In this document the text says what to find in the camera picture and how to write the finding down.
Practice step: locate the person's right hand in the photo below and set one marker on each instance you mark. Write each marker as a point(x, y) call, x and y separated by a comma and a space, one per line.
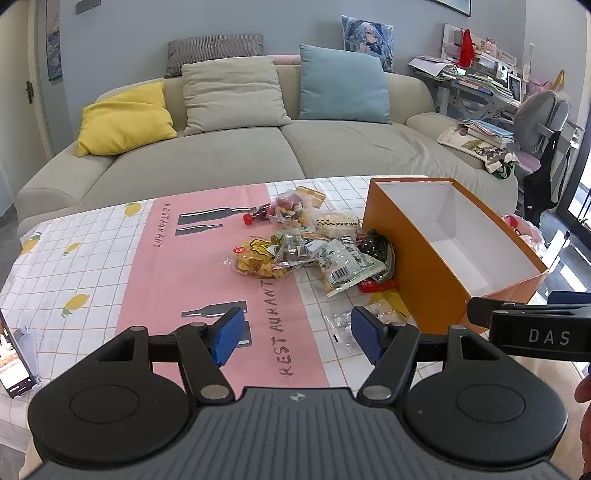
point(585, 387)

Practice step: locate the clear bag of white balls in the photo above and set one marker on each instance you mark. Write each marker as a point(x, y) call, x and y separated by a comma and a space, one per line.
point(341, 267)

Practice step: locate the pink cushion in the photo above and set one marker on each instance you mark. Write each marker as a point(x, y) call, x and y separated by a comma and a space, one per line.
point(284, 60)

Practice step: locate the yellow chips bag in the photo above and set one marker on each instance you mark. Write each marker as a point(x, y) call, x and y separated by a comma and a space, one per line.
point(251, 261)

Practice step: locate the white checker-label snack packet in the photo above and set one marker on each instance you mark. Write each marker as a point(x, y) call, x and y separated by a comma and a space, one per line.
point(334, 220)

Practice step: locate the grey office chair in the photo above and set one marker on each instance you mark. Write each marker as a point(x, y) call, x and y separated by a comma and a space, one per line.
point(538, 120)

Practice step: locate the grey wall panel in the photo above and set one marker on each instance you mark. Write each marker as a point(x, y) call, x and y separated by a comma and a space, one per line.
point(87, 5)

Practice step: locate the dark picture frame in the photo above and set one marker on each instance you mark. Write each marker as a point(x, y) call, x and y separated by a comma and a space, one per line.
point(455, 5)

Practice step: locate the small clear snack packet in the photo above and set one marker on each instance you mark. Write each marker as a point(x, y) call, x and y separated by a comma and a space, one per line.
point(339, 323)

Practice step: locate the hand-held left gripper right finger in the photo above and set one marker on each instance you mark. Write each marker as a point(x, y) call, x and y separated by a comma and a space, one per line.
point(365, 333)

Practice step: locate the stack of books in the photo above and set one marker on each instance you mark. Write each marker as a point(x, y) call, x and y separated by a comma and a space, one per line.
point(489, 131)

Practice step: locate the grey desk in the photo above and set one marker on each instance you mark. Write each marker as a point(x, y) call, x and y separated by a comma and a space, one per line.
point(466, 99)

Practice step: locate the printed figure pillow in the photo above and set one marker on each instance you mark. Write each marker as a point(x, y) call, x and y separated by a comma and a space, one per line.
point(369, 41)

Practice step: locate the colourful candy bag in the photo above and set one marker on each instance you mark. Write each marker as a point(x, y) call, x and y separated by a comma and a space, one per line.
point(291, 210)

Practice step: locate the black garment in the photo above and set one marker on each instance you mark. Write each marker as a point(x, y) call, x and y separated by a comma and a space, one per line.
point(542, 184)

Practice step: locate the printed white tote bag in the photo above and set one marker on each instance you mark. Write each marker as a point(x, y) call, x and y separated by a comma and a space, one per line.
point(461, 141)

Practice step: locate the clear brown snack packet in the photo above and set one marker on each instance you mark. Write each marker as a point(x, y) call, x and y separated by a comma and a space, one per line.
point(293, 249)

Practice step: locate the grey checkered pillow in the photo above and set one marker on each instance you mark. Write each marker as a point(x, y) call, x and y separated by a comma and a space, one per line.
point(207, 48)

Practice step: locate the yellow patterned snack packet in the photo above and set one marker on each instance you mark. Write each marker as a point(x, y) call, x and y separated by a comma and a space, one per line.
point(311, 196)

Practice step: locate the light blue pillow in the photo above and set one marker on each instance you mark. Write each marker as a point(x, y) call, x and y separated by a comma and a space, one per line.
point(341, 87)

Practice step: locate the smartphone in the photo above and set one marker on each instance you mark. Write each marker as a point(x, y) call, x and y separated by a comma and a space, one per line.
point(14, 369)

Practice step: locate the yellow pillow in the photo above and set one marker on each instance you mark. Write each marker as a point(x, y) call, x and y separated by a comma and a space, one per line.
point(124, 120)

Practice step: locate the yellow red snack packet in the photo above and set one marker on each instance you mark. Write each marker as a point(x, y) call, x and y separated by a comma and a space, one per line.
point(390, 304)

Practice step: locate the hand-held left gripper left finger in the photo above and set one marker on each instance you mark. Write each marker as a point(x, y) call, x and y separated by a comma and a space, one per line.
point(228, 334)

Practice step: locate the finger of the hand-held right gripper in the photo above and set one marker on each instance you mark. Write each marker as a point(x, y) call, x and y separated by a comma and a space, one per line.
point(572, 298)
point(480, 309)

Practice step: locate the dark green snack packet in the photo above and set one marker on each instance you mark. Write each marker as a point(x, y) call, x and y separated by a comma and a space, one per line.
point(374, 244)

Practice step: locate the beige pillow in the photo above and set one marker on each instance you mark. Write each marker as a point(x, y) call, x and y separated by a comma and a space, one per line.
point(231, 97)

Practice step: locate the red figure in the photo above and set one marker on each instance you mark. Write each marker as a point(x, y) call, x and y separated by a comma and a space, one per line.
point(466, 48)

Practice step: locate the wall poster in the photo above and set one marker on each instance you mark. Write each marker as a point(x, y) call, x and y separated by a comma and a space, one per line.
point(54, 41)

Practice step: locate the orange cardboard box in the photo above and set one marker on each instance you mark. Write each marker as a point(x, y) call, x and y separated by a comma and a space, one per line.
point(406, 258)

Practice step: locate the beige fabric sofa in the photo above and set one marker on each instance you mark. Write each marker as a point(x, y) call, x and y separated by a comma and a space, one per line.
point(207, 157)

